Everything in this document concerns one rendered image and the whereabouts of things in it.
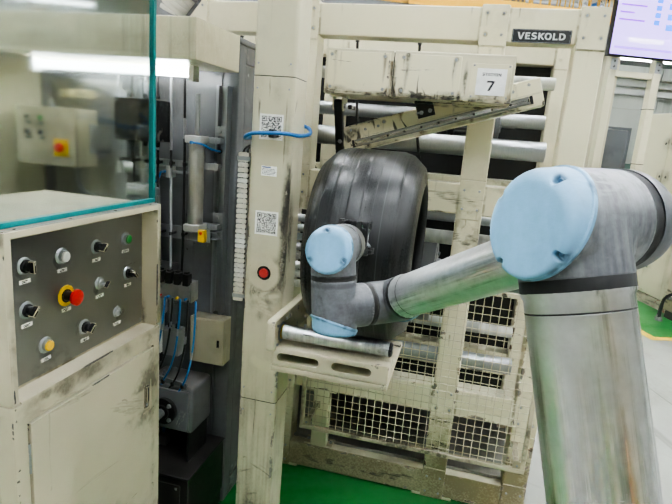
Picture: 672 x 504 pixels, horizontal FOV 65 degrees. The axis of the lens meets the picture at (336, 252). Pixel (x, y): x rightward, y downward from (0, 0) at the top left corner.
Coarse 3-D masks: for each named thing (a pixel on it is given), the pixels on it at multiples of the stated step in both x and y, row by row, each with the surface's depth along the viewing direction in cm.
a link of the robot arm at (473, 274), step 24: (432, 264) 96; (456, 264) 88; (480, 264) 82; (648, 264) 61; (384, 288) 107; (408, 288) 99; (432, 288) 93; (456, 288) 88; (480, 288) 84; (504, 288) 82; (384, 312) 107; (408, 312) 103
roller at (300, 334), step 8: (288, 328) 161; (296, 328) 161; (304, 328) 161; (280, 336) 162; (288, 336) 161; (296, 336) 160; (304, 336) 160; (312, 336) 159; (320, 336) 159; (320, 344) 159; (328, 344) 158; (336, 344) 158; (344, 344) 157; (352, 344) 156; (360, 344) 156; (368, 344) 156; (376, 344) 155; (384, 344) 155; (392, 344) 155; (360, 352) 158; (368, 352) 156; (376, 352) 155; (384, 352) 154; (392, 352) 157
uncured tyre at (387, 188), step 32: (352, 160) 149; (384, 160) 148; (416, 160) 154; (320, 192) 143; (352, 192) 141; (384, 192) 139; (416, 192) 143; (320, 224) 140; (384, 224) 136; (416, 224) 143; (384, 256) 136; (416, 256) 182
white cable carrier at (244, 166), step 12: (240, 168) 164; (240, 180) 164; (240, 192) 165; (240, 204) 166; (240, 216) 167; (240, 228) 169; (240, 240) 168; (240, 252) 169; (240, 264) 170; (240, 276) 171; (240, 288) 172; (240, 300) 172
